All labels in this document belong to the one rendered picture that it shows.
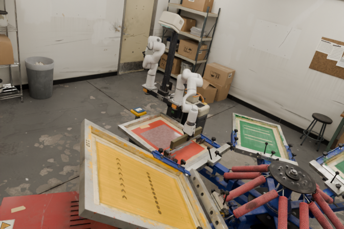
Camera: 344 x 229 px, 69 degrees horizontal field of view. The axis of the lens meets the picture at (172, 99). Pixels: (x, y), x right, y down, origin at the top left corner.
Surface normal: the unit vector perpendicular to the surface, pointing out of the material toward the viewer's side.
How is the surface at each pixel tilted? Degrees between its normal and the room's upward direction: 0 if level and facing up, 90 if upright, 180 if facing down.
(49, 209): 0
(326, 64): 90
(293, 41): 90
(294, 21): 90
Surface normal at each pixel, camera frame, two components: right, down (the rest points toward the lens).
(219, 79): -0.60, 0.24
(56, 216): 0.18, -0.89
